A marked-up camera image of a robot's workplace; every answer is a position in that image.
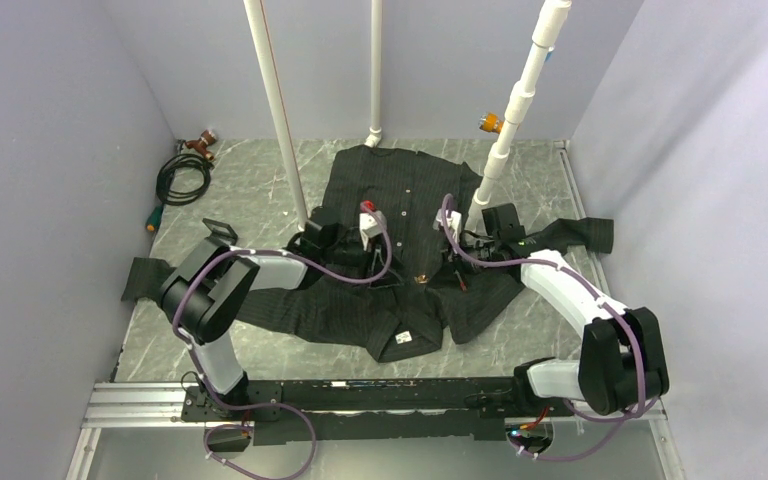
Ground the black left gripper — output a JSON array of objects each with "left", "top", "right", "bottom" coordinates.
[{"left": 322, "top": 233, "right": 405, "bottom": 289}]

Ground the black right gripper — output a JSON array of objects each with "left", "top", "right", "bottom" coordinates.
[{"left": 427, "top": 232, "right": 500, "bottom": 291}]

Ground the dark pinstriped shirt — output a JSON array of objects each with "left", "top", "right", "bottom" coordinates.
[{"left": 117, "top": 140, "right": 580, "bottom": 381}]

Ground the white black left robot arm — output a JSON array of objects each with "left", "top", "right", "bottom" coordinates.
[{"left": 151, "top": 220, "right": 393, "bottom": 420}]

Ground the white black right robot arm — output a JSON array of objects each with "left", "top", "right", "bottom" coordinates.
[{"left": 438, "top": 195, "right": 669, "bottom": 421}]

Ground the white pole middle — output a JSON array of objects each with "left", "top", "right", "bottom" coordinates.
[{"left": 364, "top": 0, "right": 383, "bottom": 148}]

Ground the orange cylindrical fitting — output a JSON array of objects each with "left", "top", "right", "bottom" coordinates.
[{"left": 478, "top": 112, "right": 504, "bottom": 134}]

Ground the brown pipe fitting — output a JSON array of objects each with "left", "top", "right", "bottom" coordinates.
[{"left": 183, "top": 129, "right": 217, "bottom": 162}]

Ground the white jointed pole right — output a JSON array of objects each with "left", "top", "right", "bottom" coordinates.
[{"left": 464, "top": 0, "right": 572, "bottom": 230}]

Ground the white pole left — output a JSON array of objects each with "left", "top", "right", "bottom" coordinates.
[{"left": 243, "top": 0, "right": 308, "bottom": 231}]

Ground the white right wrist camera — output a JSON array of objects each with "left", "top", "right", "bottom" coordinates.
[{"left": 433, "top": 209, "right": 463, "bottom": 236}]

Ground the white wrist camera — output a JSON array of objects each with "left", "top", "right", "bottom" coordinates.
[
  {"left": 358, "top": 200, "right": 386, "bottom": 251},
  {"left": 433, "top": 209, "right": 463, "bottom": 236}
]

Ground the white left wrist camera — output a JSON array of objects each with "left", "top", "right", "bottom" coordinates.
[{"left": 358, "top": 200, "right": 386, "bottom": 251}]

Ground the black square frame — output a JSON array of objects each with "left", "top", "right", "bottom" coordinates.
[{"left": 202, "top": 218, "right": 239, "bottom": 245}]

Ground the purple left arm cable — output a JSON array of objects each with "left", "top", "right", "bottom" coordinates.
[{"left": 170, "top": 201, "right": 395, "bottom": 480}]

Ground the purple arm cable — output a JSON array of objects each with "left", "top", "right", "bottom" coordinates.
[
  {"left": 170, "top": 201, "right": 395, "bottom": 480},
  {"left": 439, "top": 193, "right": 664, "bottom": 464}
]

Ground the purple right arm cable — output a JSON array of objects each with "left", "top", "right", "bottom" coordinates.
[{"left": 439, "top": 193, "right": 664, "bottom": 464}]

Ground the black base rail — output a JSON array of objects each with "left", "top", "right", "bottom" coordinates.
[{"left": 180, "top": 377, "right": 569, "bottom": 446}]

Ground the black coiled cable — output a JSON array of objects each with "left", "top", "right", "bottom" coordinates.
[{"left": 155, "top": 153, "right": 214, "bottom": 208}]

